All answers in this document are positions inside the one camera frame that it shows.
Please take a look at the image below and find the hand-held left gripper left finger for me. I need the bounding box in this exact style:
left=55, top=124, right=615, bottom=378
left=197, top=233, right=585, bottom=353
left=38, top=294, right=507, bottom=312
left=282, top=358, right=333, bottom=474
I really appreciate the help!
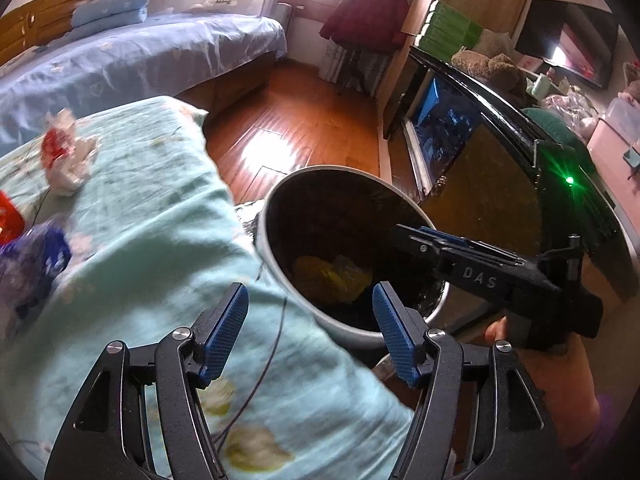
left=44, top=282, right=249, bottom=480

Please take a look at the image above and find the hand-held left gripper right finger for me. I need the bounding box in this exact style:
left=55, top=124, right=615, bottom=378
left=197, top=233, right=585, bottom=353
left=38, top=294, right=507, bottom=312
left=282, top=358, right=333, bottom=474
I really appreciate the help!
left=372, top=281, right=568, bottom=480

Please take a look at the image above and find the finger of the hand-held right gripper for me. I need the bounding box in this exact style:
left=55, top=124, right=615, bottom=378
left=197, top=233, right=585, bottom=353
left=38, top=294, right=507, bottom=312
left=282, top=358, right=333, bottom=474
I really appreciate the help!
left=420, top=226, right=521, bottom=263
left=390, top=224, right=451, bottom=273

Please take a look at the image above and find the round white trash bin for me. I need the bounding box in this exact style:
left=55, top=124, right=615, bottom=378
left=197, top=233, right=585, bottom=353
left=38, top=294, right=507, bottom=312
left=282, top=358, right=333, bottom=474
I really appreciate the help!
left=252, top=165, right=451, bottom=348

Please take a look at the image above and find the white red wrapper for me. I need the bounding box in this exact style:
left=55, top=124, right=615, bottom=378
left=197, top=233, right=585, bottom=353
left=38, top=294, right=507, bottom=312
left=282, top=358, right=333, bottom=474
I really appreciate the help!
left=40, top=107, right=101, bottom=196

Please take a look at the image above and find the person's right forearm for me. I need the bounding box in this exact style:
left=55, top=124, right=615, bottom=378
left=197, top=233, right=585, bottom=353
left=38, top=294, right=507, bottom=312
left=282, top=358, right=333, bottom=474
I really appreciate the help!
left=565, top=395, right=640, bottom=480

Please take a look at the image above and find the person's right hand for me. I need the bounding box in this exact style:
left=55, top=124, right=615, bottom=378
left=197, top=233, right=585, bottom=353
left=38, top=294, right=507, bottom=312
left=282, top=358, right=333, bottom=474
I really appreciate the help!
left=484, top=317, right=601, bottom=450

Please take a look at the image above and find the glossy black cabinet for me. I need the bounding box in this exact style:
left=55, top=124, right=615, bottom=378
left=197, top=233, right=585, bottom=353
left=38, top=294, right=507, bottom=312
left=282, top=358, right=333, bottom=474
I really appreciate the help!
left=382, top=42, right=640, bottom=336

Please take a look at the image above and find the yellow crumpled wrapper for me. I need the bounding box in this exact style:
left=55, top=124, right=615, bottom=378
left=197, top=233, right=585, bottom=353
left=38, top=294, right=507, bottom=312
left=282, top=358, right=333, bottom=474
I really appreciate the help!
left=292, top=255, right=373, bottom=306

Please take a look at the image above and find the teal floral quilt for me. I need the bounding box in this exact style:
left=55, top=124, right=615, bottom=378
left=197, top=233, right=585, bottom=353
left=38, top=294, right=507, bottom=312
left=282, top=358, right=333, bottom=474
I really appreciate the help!
left=0, top=95, right=416, bottom=480

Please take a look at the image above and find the pink storage box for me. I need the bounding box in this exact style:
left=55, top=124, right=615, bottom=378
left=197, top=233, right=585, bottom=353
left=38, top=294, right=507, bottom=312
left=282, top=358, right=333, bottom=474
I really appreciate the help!
left=587, top=112, right=640, bottom=211

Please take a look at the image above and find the dark green cushion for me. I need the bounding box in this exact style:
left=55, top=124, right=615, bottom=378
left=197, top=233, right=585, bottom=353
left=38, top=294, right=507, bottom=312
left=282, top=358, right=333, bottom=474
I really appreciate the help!
left=522, top=107, right=593, bottom=161

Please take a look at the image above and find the brown teddy bear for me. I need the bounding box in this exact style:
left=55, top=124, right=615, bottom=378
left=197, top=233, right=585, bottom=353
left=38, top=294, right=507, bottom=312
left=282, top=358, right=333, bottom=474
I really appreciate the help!
left=450, top=49, right=528, bottom=96

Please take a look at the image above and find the pile of pink clothes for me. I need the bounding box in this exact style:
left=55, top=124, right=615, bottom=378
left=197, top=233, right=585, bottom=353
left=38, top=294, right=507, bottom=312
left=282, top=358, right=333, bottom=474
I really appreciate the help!
left=542, top=90, right=601, bottom=136

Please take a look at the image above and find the black clothes stand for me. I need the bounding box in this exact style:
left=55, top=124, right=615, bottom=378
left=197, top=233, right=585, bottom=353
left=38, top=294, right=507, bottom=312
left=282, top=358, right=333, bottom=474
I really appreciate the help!
left=337, top=42, right=371, bottom=96

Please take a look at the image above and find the translucent storage box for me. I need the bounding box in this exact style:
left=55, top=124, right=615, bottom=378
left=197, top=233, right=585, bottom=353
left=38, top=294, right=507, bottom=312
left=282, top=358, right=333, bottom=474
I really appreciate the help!
left=605, top=97, right=640, bottom=133

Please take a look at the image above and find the purple snack packet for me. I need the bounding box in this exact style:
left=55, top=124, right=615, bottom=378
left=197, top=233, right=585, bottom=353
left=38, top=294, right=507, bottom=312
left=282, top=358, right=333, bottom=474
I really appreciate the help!
left=0, top=225, right=71, bottom=321

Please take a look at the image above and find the stack of green boxes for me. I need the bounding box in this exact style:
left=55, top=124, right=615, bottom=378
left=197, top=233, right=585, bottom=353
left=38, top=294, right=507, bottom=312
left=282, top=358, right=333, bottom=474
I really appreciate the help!
left=415, top=0, right=483, bottom=53

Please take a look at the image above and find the black flat screen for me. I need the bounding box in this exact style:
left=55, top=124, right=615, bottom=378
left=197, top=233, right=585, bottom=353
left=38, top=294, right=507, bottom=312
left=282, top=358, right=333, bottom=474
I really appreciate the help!
left=515, top=0, right=621, bottom=93

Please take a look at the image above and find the dark red jacket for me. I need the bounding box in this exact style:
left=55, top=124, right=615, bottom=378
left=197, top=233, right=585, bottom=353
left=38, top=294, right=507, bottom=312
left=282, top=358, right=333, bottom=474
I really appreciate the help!
left=320, top=0, right=411, bottom=53

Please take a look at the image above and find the red snack packet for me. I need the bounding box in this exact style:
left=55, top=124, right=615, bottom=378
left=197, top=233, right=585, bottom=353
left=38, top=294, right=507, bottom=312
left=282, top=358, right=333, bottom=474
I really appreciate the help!
left=0, top=190, right=26, bottom=246

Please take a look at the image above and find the bed with blue sheet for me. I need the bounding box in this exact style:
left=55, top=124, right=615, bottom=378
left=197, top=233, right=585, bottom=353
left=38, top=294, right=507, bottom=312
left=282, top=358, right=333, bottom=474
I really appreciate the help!
left=0, top=12, right=288, bottom=146

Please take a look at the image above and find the folded blue blanket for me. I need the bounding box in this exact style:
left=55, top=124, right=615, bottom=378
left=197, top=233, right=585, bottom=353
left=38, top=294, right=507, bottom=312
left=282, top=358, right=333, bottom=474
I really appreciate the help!
left=70, top=0, right=151, bottom=28

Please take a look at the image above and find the wooden headboard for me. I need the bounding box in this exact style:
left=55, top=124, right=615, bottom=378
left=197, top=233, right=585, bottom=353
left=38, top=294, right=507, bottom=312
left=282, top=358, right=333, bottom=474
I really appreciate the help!
left=0, top=0, right=106, bottom=66

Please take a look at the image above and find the thin dark cable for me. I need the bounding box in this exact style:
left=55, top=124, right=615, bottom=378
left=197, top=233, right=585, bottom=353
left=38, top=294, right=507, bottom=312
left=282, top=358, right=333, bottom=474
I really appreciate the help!
left=215, top=270, right=288, bottom=441

